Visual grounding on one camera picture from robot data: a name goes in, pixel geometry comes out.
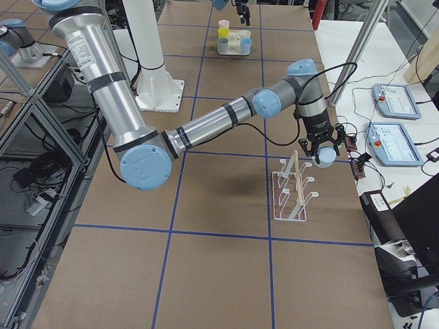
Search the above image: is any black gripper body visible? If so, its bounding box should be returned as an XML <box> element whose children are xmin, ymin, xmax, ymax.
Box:
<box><xmin>301</xmin><ymin>114</ymin><xmax>345</xmax><ymax>148</ymax></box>
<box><xmin>231</xmin><ymin>0</ymin><xmax>248</xmax><ymax>16</ymax></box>

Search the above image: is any light blue plastic cup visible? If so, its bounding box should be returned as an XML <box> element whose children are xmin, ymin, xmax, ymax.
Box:
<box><xmin>314</xmin><ymin>146</ymin><xmax>337</xmax><ymax>168</ymax></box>

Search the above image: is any pale cream plastic cup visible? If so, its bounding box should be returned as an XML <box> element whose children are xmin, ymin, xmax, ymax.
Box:
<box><xmin>240</xmin><ymin>30</ymin><xmax>251</xmax><ymax>38</ymax></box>

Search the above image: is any pink plastic cup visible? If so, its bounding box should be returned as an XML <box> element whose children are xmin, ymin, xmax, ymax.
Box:
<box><xmin>218</xmin><ymin>19</ymin><xmax>230</xmax><ymax>29</ymax></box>

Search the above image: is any yellow plastic cup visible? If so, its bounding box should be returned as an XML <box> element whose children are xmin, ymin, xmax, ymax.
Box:
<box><xmin>217</xmin><ymin>27</ymin><xmax>229</xmax><ymax>38</ymax></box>

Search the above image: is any grey plastic cup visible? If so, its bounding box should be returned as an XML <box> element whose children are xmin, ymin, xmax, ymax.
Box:
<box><xmin>217</xmin><ymin>37</ymin><xmax>228</xmax><ymax>55</ymax></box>

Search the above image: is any cream plastic tray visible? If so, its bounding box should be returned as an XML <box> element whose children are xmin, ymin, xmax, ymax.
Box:
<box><xmin>223</xmin><ymin>30</ymin><xmax>244</xmax><ymax>56</ymax></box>

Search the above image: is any near teach pendant tablet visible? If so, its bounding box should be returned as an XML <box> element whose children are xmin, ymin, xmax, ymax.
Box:
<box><xmin>366</xmin><ymin>122</ymin><xmax>423</xmax><ymax>167</ymax></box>

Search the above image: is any teach pendant tablet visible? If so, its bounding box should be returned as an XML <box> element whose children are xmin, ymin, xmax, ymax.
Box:
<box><xmin>372</xmin><ymin>84</ymin><xmax>421</xmax><ymax>120</ymax></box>
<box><xmin>366</xmin><ymin>122</ymin><xmax>423</xmax><ymax>167</ymax></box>

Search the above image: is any red cylinder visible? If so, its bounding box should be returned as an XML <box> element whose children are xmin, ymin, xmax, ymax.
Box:
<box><xmin>311</xmin><ymin>0</ymin><xmax>327</xmax><ymax>31</ymax></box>

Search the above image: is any far teach pendant tablet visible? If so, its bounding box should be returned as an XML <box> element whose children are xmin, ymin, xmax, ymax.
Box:
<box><xmin>372</xmin><ymin>84</ymin><xmax>421</xmax><ymax>120</ymax></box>

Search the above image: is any white wire cup rack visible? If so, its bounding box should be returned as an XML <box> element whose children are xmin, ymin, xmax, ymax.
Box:
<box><xmin>271</xmin><ymin>149</ymin><xmax>319</xmax><ymax>222</ymax></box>

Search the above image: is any aluminium frame post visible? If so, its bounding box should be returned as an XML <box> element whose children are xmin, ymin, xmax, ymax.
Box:
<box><xmin>329</xmin><ymin>0</ymin><xmax>395</xmax><ymax>107</ymax></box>

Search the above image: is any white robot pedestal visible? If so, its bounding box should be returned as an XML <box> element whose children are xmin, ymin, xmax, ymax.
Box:
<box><xmin>123</xmin><ymin>0</ymin><xmax>185</xmax><ymax>112</ymax></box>

